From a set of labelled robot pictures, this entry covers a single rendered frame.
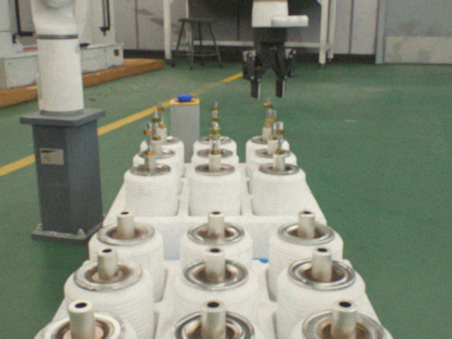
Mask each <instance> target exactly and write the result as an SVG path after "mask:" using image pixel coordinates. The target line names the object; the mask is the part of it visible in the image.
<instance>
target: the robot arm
mask: <svg viewBox="0 0 452 339"><path fill-rule="evenodd" d="M73 1H75V0H31V6H32V19H33V24H34V26H35V31H36V38H37V45H38V53H39V63H40V73H37V74H36V80H37V88H38V97H39V106H40V114H43V115H46V116H53V117H64V116H73V115H79V114H82V113H84V111H83V87H82V76H81V55H80V45H79V34H78V26H77V25H76V24H75V20H74V18H73V7H72V2H73ZM254 1H255V2H254V3H253V9H252V42H253V44H254V47H253V49H252V52H242V53H241V58H242V76H243V79H246V80H248V81H249V82H250V83H251V97H252V100H254V101H260V99H261V83H260V82H261V78H262V75H263V74H264V73H266V70H267V69H269V68H272V70H273V71H274V72H275V74H276V77H277V80H276V97H284V96H285V93H286V80H287V78H289V77H290V76H291V77H292V76H293V73H294V72H295V59H296V49H286V48H285V43H286V42H287V27H290V26H308V18H307V17H306V16H288V9H287V0H254ZM283 57H284V58H285V59H283ZM253 60H255V62H254V64H253ZM258 66H259V67H260V68H259V67H258ZM288 66H290V67H289V71H288ZM248 70H249V72H248Z"/></svg>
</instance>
